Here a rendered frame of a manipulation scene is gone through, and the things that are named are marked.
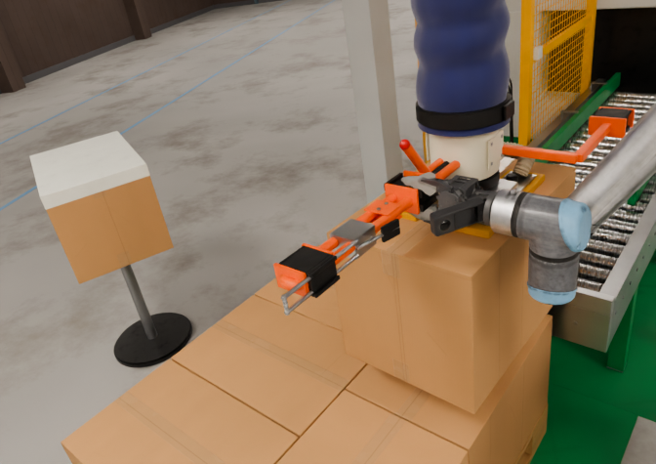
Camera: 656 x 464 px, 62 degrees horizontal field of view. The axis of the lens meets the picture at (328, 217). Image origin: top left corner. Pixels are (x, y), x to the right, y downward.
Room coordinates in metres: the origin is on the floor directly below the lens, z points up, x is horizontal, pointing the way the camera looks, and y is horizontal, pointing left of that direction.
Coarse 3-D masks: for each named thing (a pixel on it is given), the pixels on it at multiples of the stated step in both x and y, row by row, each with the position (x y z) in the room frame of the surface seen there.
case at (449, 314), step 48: (384, 192) 1.36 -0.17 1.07; (432, 240) 1.06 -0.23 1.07; (480, 240) 1.03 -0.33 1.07; (528, 240) 1.10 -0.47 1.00; (336, 288) 1.18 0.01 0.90; (384, 288) 1.06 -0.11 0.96; (432, 288) 0.96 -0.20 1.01; (480, 288) 0.92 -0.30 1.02; (384, 336) 1.07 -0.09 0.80; (432, 336) 0.97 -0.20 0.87; (480, 336) 0.92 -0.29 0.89; (528, 336) 1.11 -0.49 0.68; (432, 384) 0.97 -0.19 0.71; (480, 384) 0.92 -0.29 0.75
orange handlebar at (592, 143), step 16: (608, 128) 1.23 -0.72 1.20; (592, 144) 1.15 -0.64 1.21; (560, 160) 1.12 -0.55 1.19; (576, 160) 1.10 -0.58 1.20; (368, 208) 1.00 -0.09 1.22; (384, 208) 0.99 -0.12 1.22; (400, 208) 0.99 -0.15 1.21; (384, 224) 0.94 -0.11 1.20; (336, 240) 0.90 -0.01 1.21; (288, 288) 0.78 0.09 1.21; (304, 288) 0.77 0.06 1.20
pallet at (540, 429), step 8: (544, 416) 1.31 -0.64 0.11; (536, 424) 1.26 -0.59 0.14; (544, 424) 1.31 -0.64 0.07; (536, 432) 1.25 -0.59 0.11; (544, 432) 1.32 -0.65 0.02; (528, 440) 1.20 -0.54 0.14; (536, 440) 1.26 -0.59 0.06; (528, 448) 1.24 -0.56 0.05; (536, 448) 1.26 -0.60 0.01; (520, 456) 1.15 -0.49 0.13; (528, 456) 1.23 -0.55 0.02
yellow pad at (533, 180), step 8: (504, 176) 1.30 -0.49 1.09; (512, 176) 1.23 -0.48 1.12; (520, 176) 1.27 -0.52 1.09; (528, 176) 1.26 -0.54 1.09; (536, 176) 1.27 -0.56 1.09; (544, 176) 1.27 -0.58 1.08; (520, 184) 1.23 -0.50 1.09; (528, 184) 1.23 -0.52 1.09; (536, 184) 1.23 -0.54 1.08; (480, 224) 1.07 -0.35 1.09; (472, 232) 1.06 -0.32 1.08; (480, 232) 1.04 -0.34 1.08; (488, 232) 1.03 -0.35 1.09
